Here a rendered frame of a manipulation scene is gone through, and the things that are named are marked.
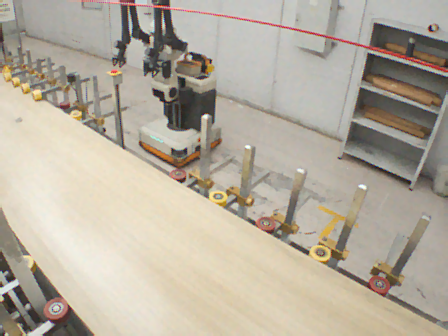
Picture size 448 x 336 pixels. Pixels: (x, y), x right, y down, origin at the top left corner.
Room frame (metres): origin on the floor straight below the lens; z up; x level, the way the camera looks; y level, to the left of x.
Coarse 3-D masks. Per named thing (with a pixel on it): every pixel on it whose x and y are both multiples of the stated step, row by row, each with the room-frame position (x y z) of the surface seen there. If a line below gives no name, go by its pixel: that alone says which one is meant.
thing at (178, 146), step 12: (156, 120) 3.11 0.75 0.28; (144, 132) 2.88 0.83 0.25; (156, 132) 2.84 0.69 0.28; (168, 132) 2.85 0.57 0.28; (180, 132) 2.87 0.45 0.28; (192, 132) 2.89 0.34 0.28; (216, 132) 3.03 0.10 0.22; (144, 144) 2.88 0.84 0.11; (156, 144) 2.77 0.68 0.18; (168, 144) 2.67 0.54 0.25; (180, 144) 2.64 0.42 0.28; (192, 144) 2.73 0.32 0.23; (216, 144) 3.03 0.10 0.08; (168, 156) 2.68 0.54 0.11; (180, 156) 2.61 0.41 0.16; (192, 156) 2.73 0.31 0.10
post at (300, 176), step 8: (304, 168) 1.07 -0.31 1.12; (296, 176) 1.06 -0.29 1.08; (304, 176) 1.05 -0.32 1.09; (296, 184) 1.05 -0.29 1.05; (296, 192) 1.05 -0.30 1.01; (296, 200) 1.04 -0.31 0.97; (288, 208) 1.06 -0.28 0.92; (296, 208) 1.05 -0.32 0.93; (288, 216) 1.05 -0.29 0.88; (288, 224) 1.05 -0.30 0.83; (280, 240) 1.06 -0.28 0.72; (288, 240) 1.05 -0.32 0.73
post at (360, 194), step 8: (360, 184) 0.92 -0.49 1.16; (360, 192) 0.90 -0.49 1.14; (360, 200) 0.90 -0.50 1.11; (352, 208) 0.91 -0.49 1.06; (360, 208) 0.91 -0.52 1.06; (352, 216) 0.90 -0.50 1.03; (344, 224) 0.91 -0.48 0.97; (352, 224) 0.89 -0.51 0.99; (344, 232) 0.90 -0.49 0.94; (344, 240) 0.90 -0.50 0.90; (336, 248) 0.91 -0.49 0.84; (328, 264) 0.91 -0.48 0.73; (336, 264) 0.89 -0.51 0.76
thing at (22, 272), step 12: (0, 216) 0.54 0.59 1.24; (0, 228) 0.52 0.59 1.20; (0, 240) 0.51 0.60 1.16; (12, 240) 0.54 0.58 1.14; (12, 252) 0.53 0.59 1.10; (12, 264) 0.51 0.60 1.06; (24, 264) 0.54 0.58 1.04; (24, 276) 0.52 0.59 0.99; (24, 288) 0.51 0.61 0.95; (36, 288) 0.54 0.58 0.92; (36, 300) 0.52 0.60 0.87; (36, 312) 0.52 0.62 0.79
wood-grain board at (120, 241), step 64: (0, 128) 1.63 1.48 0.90; (64, 128) 1.67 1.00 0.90; (0, 192) 1.01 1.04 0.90; (64, 192) 1.06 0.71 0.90; (128, 192) 1.10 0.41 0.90; (192, 192) 1.14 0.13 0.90; (64, 256) 0.70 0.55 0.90; (128, 256) 0.74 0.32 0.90; (192, 256) 0.77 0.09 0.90; (256, 256) 0.79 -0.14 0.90; (128, 320) 0.49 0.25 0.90; (192, 320) 0.51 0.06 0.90; (256, 320) 0.53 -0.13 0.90; (320, 320) 0.53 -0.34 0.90; (384, 320) 0.52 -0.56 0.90
